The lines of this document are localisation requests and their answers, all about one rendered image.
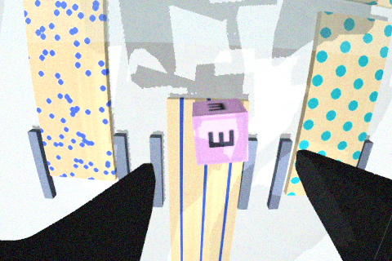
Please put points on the cream strip with teal polka dots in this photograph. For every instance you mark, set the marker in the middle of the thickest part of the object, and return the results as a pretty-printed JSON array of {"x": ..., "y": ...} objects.
[{"x": 340, "y": 96}]

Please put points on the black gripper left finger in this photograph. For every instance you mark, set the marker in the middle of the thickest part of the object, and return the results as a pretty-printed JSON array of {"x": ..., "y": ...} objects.
[{"x": 110, "y": 227}]

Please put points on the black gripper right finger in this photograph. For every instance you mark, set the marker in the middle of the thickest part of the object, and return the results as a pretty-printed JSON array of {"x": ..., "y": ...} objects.
[{"x": 354, "y": 205}]

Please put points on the pink cube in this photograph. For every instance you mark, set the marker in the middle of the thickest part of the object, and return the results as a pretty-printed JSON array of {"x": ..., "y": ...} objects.
[{"x": 220, "y": 131}]

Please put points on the beige strip with blue lines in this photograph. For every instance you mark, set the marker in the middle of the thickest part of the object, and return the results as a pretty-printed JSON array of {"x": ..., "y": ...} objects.
[{"x": 202, "y": 199}]

